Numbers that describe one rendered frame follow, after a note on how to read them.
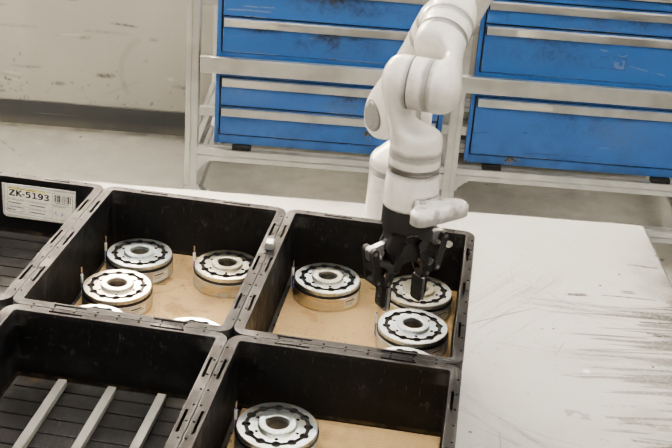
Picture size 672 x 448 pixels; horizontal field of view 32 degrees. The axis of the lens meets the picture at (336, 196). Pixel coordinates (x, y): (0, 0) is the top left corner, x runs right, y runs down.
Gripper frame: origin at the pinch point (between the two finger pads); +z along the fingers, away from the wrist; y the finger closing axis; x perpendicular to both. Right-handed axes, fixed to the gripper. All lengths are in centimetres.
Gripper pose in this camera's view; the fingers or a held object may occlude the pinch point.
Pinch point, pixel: (400, 294)
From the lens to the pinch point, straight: 165.8
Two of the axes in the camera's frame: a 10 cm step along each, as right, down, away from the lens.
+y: -8.1, 1.8, -5.5
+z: -0.7, 9.1, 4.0
